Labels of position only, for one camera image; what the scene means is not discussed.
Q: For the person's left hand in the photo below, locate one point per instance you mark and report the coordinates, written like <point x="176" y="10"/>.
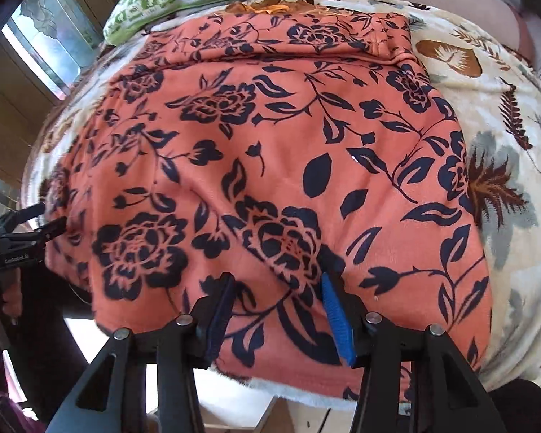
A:
<point x="13" y="300"/>

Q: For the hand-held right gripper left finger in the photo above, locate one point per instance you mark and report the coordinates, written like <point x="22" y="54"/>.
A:
<point x="221" y="318"/>

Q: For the green checkered pillow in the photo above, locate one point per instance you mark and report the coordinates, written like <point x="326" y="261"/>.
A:
<point x="162" y="0"/>

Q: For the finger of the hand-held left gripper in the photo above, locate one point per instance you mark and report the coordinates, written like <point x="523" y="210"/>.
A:
<point x="22" y="218"/>
<point x="40" y="233"/>

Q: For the orange floral pants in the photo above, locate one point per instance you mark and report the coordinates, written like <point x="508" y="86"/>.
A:
<point x="275" y="144"/>

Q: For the purple cloth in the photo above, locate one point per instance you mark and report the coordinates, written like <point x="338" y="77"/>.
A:
<point x="9" y="410"/>

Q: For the person's dark trousers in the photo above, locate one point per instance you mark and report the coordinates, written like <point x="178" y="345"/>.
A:
<point x="49" y="347"/>

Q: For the window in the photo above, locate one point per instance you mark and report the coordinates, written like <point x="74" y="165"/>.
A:
<point x="49" y="31"/>

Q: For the cream leaf print blanket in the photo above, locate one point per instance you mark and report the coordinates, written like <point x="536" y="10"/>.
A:
<point x="500" y="112"/>

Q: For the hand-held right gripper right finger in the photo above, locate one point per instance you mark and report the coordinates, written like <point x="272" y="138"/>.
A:
<point x="336" y="320"/>

